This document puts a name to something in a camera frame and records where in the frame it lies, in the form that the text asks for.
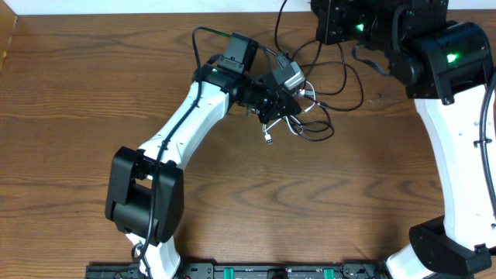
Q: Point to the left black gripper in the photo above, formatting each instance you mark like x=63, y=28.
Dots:
x=282, y=100

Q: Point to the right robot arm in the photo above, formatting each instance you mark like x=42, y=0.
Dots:
x=448, y=71

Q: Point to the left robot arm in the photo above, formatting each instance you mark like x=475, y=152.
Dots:
x=145, y=196

